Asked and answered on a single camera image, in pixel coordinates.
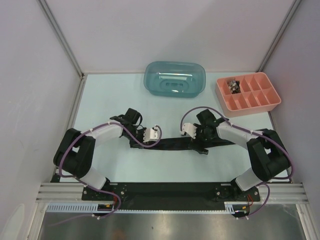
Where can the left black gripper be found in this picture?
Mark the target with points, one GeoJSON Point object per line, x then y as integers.
{"type": "Point", "coordinates": [135, 144]}

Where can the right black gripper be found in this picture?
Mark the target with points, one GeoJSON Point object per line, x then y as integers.
{"type": "Point", "coordinates": [196, 142]}

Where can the dark striped necktie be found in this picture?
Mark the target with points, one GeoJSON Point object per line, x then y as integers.
{"type": "Point", "coordinates": [184, 144]}

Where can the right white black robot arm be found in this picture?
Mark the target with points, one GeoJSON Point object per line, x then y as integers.
{"type": "Point", "coordinates": [267, 154]}

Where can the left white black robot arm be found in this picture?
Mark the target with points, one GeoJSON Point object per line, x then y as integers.
{"type": "Point", "coordinates": [74, 156]}

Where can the rolled tie in tray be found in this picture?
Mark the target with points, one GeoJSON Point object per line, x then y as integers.
{"type": "Point", "coordinates": [234, 86]}

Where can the teal transparent plastic tub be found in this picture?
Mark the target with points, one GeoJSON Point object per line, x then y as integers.
{"type": "Point", "coordinates": [175, 79]}

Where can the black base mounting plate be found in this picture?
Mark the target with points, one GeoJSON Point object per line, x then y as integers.
{"type": "Point", "coordinates": [172, 196]}

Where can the pink compartment organizer tray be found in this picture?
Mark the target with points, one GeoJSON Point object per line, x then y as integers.
{"type": "Point", "coordinates": [258, 95]}

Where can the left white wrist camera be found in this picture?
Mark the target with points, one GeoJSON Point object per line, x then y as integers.
{"type": "Point", "coordinates": [151, 134]}

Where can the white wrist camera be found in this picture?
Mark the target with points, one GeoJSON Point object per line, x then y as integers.
{"type": "Point", "coordinates": [188, 129]}
{"type": "Point", "coordinates": [151, 134]}

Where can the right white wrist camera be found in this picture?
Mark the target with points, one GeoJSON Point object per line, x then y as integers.
{"type": "Point", "coordinates": [188, 129]}

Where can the aluminium extrusion rail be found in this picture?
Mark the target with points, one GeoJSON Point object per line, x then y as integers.
{"type": "Point", "coordinates": [71, 192]}

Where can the white slotted cable duct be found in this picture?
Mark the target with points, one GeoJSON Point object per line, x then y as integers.
{"type": "Point", "coordinates": [96, 208]}

